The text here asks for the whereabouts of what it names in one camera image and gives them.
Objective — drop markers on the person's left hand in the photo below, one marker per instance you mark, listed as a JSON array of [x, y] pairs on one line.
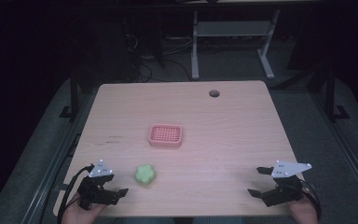
[[77, 214]]

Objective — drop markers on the metal floor rail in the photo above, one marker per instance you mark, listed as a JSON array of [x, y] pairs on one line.
[[345, 146], [48, 174]]

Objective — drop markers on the person's right hand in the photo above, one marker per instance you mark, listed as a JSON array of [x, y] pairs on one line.
[[304, 213]]

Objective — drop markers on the black metal stand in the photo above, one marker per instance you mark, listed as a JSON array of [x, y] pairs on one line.
[[74, 96], [330, 93]]

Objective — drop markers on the pink soap dish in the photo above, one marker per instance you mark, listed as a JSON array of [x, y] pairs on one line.
[[165, 135]]

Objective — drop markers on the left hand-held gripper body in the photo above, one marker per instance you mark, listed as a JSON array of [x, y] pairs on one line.
[[93, 191]]

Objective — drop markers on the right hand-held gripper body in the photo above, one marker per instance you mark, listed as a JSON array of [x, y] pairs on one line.
[[287, 189]]

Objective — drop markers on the white metal desk frame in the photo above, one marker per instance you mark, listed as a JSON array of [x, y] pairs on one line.
[[233, 28]]

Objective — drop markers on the green flower-shaped soap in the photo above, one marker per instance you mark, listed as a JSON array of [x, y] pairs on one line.
[[145, 174]]

